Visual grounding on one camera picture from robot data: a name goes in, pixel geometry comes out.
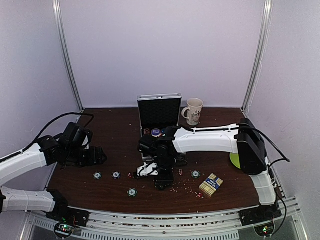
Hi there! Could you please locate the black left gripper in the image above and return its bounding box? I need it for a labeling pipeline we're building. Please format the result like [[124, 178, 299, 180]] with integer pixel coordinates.
[[65, 145, 107, 168]]

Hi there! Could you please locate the green poker chip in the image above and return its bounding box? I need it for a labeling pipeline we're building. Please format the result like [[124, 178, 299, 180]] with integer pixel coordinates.
[[191, 170, 201, 179], [127, 188, 138, 198], [93, 171, 102, 180]]

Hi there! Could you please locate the aluminium poker chip case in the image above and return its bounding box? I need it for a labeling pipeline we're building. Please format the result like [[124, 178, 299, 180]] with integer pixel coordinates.
[[137, 93, 182, 162]]

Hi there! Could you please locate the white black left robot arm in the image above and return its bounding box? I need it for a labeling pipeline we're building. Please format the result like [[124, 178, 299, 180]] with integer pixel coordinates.
[[0, 122, 107, 222]]

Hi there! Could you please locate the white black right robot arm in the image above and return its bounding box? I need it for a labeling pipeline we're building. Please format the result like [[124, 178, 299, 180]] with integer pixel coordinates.
[[135, 118, 282, 225]]

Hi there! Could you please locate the purple small blind button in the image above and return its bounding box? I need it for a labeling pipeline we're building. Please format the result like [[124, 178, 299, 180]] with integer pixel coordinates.
[[151, 128, 162, 138]]

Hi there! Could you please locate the left poker chip row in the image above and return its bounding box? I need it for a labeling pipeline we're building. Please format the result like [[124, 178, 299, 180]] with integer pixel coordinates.
[[143, 128, 151, 135]]

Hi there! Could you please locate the purple poker chip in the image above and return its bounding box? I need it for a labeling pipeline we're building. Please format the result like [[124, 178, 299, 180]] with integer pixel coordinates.
[[111, 171, 121, 180]]

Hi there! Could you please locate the cream ceramic mug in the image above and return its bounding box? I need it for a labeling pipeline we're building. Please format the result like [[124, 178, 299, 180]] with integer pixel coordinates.
[[181, 98, 204, 126]]

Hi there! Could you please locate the blue playing card box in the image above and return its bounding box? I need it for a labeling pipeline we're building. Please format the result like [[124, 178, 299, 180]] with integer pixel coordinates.
[[199, 173, 224, 198]]

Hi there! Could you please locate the green plate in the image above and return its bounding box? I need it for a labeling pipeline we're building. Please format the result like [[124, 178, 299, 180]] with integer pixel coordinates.
[[229, 153, 241, 169]]

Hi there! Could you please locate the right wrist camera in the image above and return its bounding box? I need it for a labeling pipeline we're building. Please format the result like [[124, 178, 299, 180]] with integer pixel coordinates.
[[136, 162, 159, 177]]

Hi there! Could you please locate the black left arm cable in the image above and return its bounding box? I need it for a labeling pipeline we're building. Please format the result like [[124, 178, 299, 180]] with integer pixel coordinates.
[[22, 112, 95, 151]]

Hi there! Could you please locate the front aluminium rail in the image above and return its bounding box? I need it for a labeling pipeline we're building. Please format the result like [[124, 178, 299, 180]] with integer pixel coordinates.
[[24, 197, 301, 240]]

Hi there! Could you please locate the left aluminium frame post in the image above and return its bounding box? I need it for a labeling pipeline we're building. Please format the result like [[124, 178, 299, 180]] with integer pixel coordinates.
[[52, 0, 84, 111]]

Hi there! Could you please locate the aluminium frame post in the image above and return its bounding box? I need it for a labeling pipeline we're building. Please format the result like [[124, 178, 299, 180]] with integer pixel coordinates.
[[241, 0, 274, 115], [52, 0, 84, 111]]

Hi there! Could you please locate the right aluminium frame post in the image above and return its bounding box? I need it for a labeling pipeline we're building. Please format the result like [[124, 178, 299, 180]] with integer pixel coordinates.
[[241, 0, 274, 115]]

